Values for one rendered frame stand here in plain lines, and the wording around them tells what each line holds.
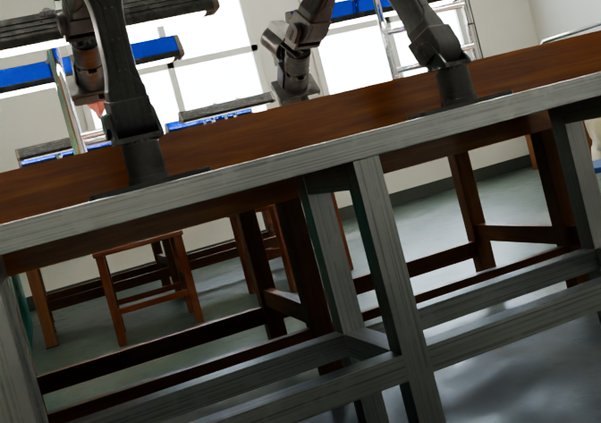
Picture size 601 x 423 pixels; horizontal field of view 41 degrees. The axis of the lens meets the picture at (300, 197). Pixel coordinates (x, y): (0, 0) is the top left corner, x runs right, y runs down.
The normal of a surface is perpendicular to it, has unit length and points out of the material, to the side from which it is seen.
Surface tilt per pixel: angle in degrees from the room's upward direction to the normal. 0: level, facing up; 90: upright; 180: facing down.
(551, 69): 90
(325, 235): 90
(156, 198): 90
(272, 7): 90
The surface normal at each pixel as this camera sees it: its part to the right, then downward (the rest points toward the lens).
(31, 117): 0.31, -0.04
